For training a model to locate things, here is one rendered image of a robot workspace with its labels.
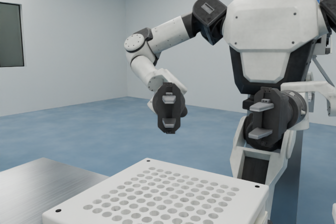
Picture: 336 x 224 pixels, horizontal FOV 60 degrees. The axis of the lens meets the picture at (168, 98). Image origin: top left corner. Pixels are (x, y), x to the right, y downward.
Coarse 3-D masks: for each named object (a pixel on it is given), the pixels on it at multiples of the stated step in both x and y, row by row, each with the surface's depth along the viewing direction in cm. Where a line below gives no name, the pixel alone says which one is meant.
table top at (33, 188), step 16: (48, 160) 77; (0, 176) 67; (16, 176) 67; (32, 176) 67; (48, 176) 67; (64, 176) 67; (80, 176) 67; (96, 176) 67; (0, 192) 60; (16, 192) 60; (32, 192) 60; (48, 192) 60; (64, 192) 60; (80, 192) 60; (0, 208) 54; (16, 208) 54; (32, 208) 54; (48, 208) 54
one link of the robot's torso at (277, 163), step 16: (240, 128) 97; (240, 144) 98; (288, 144) 88; (240, 160) 90; (256, 160) 92; (272, 160) 86; (240, 176) 92; (256, 176) 91; (272, 176) 84; (272, 192) 90
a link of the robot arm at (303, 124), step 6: (282, 90) 70; (288, 90) 70; (300, 96) 68; (306, 96) 73; (306, 102) 73; (306, 108) 69; (306, 114) 73; (300, 120) 68; (306, 120) 74; (294, 126) 74; (300, 126) 73; (306, 126) 74
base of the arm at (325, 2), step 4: (320, 0) 82; (324, 0) 81; (328, 0) 81; (332, 0) 80; (320, 4) 82; (324, 4) 81; (328, 4) 80; (332, 4) 80; (324, 8) 81; (328, 8) 80; (332, 8) 79; (328, 12) 80; (332, 12) 79; (328, 16) 81; (332, 16) 79; (328, 20) 84; (332, 20) 80; (332, 24) 83; (332, 28) 87
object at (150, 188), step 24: (144, 168) 54; (168, 168) 54; (192, 168) 54; (96, 192) 45; (120, 192) 45; (144, 192) 45; (168, 192) 45; (192, 192) 45; (216, 192) 45; (240, 192) 45; (264, 192) 45; (48, 216) 38; (72, 216) 38; (96, 216) 38; (120, 216) 38; (144, 216) 38; (168, 216) 39; (192, 216) 38; (216, 216) 39; (240, 216) 38
